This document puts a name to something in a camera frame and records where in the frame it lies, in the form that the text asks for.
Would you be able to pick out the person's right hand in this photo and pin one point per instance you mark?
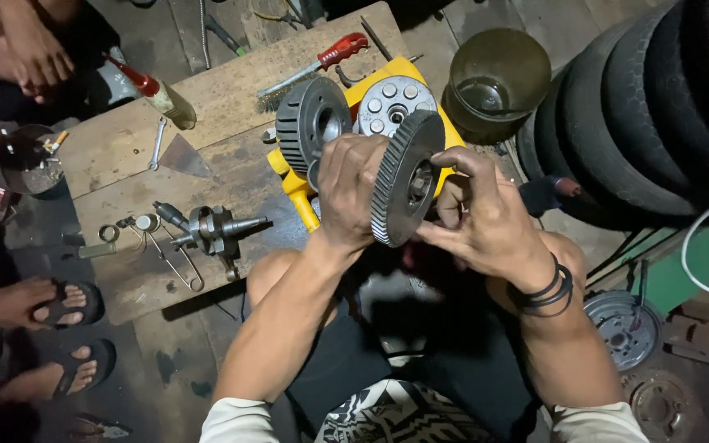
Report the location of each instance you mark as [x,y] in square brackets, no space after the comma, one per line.
[496,227]

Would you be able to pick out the person's left hand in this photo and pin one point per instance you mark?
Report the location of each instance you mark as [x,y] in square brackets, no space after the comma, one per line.
[347,191]

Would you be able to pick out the person's left fingers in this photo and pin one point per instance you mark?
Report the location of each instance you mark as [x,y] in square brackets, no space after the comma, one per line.
[354,151]

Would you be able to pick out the toothed black gear wheel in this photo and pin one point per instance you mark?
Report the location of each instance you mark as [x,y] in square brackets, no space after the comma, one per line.
[399,184]

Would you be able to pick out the black ribbed clutch drum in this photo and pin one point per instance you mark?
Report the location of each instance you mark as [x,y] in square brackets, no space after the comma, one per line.
[305,123]

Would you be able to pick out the silver clutch plate with rollers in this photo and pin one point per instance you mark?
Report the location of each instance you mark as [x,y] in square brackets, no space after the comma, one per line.
[391,101]

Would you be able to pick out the thin metal rod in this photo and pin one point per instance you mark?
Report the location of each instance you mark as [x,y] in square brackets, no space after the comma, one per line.
[376,38]

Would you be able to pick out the wooden work board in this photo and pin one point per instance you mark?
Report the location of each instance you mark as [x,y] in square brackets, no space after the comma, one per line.
[219,111]

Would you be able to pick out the olive green plastic bucket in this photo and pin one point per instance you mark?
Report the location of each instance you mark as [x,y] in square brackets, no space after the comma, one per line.
[496,80]

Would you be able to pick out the steel crankshaft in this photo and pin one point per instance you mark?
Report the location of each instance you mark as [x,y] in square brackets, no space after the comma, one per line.
[213,231]

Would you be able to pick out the triangular metal scraper blade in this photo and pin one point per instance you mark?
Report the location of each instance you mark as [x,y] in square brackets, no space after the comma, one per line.
[183,159]

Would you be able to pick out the small silver wrench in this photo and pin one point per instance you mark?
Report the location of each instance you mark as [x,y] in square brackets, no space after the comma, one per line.
[157,144]

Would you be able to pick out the oil bottle with red nozzle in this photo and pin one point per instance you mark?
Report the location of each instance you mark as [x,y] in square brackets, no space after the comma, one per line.
[157,92]

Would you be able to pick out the person's black shorts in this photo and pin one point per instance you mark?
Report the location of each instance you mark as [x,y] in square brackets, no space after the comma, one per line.
[360,357]

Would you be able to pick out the small round metal bearing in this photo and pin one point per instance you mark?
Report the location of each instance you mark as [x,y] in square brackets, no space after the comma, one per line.
[145,222]

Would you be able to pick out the black wristbands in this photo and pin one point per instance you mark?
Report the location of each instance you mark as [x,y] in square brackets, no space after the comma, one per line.
[542,292]

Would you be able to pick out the person's white patterned shirt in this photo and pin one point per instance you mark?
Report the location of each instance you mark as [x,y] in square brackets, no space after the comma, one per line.
[391,415]

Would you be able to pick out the small grey metal cylinder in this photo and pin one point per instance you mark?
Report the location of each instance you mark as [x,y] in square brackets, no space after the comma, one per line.
[97,250]

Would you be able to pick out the row of black tyres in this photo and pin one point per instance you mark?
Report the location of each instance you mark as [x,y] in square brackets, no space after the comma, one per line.
[644,104]

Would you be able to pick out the silver wheel hub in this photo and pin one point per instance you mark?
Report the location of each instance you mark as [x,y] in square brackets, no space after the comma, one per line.
[622,329]

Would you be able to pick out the round tin ashtray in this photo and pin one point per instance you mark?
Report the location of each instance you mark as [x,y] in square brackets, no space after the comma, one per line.
[31,166]

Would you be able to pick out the rusty round metal disc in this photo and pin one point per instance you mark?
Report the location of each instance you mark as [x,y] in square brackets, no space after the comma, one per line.
[656,403]

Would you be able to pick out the green metal frame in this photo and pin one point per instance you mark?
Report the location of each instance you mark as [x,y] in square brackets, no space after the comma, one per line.
[699,258]

